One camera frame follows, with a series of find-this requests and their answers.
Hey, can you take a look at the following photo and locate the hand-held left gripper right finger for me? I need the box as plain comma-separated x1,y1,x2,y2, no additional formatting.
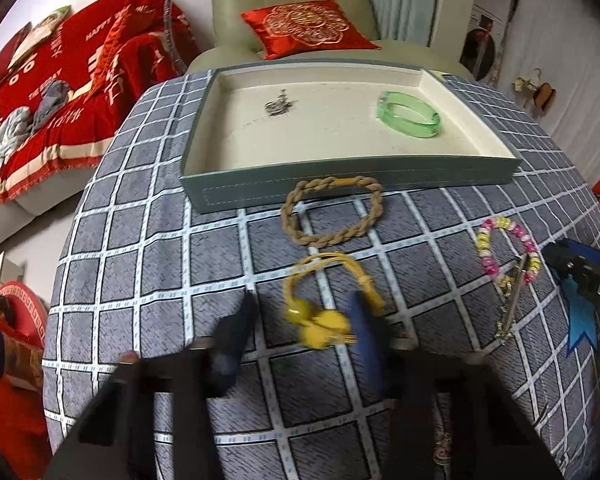
342,290,566,480

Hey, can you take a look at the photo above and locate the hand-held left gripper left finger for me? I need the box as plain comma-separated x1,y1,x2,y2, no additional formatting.
45,290,261,480

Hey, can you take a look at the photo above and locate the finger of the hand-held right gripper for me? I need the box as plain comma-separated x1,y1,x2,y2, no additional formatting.
542,246,588,286
555,240,600,267

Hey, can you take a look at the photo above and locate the yellow beaded hair tie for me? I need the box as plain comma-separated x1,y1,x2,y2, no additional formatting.
284,252,387,351

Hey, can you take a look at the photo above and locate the slim metal hair clip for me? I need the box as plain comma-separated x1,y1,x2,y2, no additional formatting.
494,255,529,345

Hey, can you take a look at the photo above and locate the pink yellow bead bracelet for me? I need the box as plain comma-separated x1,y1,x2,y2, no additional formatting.
475,216,542,291

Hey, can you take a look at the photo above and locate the brown braided rope bracelet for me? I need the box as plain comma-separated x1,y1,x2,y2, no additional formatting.
280,175,385,248

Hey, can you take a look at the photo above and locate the grey-green jewelry tray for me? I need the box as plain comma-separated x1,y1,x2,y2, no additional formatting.
179,62,523,213

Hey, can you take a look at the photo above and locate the grey checkered tablecloth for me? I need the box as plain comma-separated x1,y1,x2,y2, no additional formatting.
40,67,600,480

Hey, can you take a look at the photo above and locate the brown tin with blue lid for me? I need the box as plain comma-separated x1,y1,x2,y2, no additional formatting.
0,327,45,391

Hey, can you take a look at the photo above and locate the green translucent bangle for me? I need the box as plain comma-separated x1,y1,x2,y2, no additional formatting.
376,91,442,139

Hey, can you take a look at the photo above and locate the beige sofa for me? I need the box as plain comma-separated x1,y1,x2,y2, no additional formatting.
0,0,201,263

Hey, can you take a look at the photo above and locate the red cloth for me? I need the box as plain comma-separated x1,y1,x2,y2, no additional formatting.
0,292,53,480

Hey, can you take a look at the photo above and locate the grey crumpled garment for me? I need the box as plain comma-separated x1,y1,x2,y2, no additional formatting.
30,82,76,131

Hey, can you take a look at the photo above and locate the red printed sofa blanket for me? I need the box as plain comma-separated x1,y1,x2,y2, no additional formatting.
0,0,201,251

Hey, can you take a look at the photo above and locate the pale blue crumpled cloth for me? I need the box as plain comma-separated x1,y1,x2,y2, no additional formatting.
0,107,33,186

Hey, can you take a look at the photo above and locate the red embroidered cushion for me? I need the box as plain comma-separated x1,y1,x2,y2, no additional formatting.
241,0,382,60

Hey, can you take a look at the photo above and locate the floor lamp pole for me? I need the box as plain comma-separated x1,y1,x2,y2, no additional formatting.
162,0,186,76

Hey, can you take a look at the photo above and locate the dark red pillow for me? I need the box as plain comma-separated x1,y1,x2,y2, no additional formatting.
0,22,33,91

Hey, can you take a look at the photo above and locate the green white printed pillow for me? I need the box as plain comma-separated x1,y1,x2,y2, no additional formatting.
7,5,73,68

